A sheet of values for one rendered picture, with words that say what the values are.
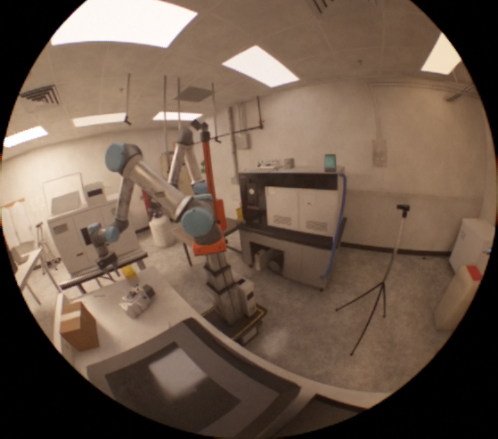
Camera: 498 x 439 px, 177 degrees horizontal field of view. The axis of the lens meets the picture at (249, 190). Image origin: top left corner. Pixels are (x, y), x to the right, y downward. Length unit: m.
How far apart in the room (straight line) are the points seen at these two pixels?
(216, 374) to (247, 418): 0.14
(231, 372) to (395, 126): 2.81
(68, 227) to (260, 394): 1.65
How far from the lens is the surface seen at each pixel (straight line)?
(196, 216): 0.59
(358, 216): 2.81
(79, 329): 1.00
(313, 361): 1.73
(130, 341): 0.99
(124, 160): 0.66
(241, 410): 0.43
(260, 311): 1.64
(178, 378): 0.48
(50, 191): 4.89
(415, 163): 2.78
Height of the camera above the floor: 1.63
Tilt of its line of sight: 12 degrees down
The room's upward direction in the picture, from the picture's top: 6 degrees counter-clockwise
